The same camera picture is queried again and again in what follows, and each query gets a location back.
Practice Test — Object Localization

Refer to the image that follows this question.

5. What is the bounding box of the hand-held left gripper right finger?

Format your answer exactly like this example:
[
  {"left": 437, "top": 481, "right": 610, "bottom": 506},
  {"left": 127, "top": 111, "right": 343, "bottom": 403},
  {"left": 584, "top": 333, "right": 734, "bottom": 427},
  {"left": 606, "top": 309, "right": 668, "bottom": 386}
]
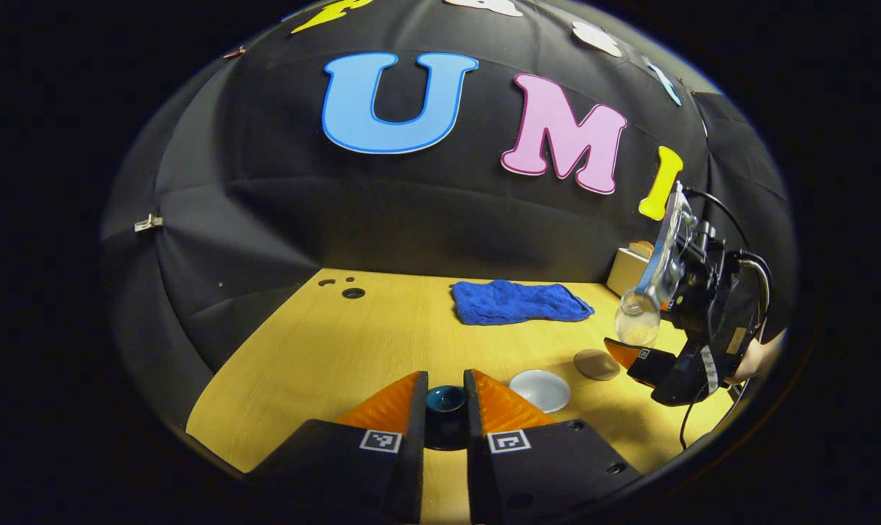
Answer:
[{"left": 463, "top": 369, "right": 643, "bottom": 525}]

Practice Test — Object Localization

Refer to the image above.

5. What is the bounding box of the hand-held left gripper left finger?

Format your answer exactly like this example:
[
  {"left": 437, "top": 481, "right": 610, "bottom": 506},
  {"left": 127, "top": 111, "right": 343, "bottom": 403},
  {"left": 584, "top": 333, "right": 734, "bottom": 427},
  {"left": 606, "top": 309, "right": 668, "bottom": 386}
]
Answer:
[{"left": 247, "top": 370, "right": 430, "bottom": 525}]

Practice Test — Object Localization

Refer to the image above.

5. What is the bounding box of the teal teacup lid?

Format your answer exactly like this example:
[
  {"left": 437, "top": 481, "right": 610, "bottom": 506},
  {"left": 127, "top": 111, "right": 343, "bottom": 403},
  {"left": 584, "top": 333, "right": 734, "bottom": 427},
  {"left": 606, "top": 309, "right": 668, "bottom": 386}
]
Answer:
[{"left": 424, "top": 385, "right": 470, "bottom": 451}]

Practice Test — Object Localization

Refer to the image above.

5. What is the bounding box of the clear plastic water bottle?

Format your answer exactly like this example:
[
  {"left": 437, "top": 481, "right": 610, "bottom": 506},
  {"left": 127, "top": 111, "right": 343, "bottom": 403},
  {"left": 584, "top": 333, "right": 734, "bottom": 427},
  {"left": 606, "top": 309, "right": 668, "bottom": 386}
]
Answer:
[{"left": 614, "top": 182, "right": 698, "bottom": 348}]

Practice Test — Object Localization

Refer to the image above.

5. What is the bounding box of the round brown coaster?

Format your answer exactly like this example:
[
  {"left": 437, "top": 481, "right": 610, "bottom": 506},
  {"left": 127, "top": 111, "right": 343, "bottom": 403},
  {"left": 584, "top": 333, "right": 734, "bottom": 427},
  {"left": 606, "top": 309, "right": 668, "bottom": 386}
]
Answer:
[{"left": 573, "top": 349, "right": 621, "bottom": 381}]

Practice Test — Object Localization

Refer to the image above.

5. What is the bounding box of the white toaster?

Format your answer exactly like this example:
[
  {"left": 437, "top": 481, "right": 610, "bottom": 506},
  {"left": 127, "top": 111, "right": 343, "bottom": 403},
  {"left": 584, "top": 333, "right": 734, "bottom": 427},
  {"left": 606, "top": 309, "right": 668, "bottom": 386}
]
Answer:
[{"left": 606, "top": 245, "right": 656, "bottom": 297}]

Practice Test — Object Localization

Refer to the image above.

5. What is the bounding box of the blue towel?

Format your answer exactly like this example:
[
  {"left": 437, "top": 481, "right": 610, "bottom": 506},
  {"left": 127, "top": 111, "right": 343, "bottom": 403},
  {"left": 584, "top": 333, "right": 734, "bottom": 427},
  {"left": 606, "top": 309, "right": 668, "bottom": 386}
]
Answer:
[{"left": 451, "top": 279, "right": 596, "bottom": 327}]

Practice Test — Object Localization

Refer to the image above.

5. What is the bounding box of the black backdrop cloth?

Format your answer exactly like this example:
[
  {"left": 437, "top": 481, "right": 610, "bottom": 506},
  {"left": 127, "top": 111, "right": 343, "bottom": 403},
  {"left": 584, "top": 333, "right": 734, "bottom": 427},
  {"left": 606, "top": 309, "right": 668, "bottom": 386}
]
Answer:
[{"left": 101, "top": 0, "right": 799, "bottom": 438}]

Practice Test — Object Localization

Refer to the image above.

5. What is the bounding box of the white cable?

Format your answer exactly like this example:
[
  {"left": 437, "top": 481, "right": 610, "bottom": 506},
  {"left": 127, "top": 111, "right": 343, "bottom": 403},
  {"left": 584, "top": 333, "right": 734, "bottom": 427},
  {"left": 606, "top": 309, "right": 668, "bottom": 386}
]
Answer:
[{"left": 737, "top": 258, "right": 772, "bottom": 330}]

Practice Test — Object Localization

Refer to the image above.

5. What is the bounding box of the black cable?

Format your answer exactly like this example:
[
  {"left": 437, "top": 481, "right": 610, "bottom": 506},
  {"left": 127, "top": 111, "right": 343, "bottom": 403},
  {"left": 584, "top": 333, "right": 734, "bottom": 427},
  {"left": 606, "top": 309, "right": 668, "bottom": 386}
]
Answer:
[{"left": 678, "top": 186, "right": 775, "bottom": 451}]

